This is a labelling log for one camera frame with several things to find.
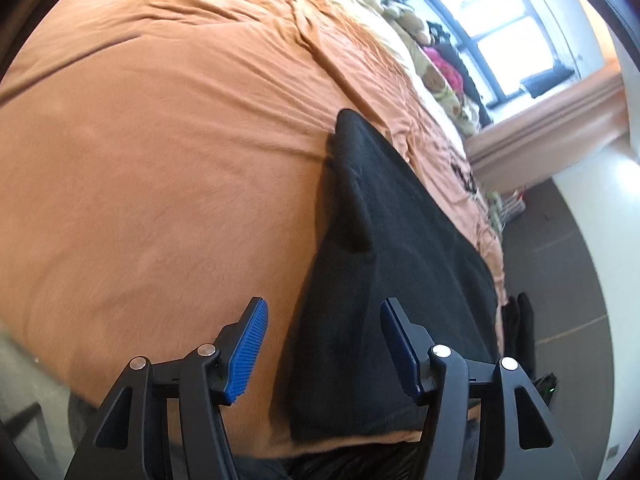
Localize pink curtain right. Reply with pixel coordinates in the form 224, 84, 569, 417
464, 62, 629, 193

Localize stack of folded black clothes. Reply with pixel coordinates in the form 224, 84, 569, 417
501, 292, 536, 380

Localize plush toy pile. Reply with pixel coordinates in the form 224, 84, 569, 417
381, 1, 492, 130

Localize black framed window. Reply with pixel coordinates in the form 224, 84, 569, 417
397, 0, 579, 110

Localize bear print pillow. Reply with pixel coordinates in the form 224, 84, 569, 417
395, 26, 480, 139

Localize black drawstring pants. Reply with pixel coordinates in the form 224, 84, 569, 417
288, 110, 498, 441

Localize orange bed blanket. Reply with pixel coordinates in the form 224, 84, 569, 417
1, 0, 506, 458

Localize striped items on nightstand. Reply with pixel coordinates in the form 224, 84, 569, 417
485, 190, 526, 235

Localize cables on bed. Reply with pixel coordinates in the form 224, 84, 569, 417
449, 156, 478, 196

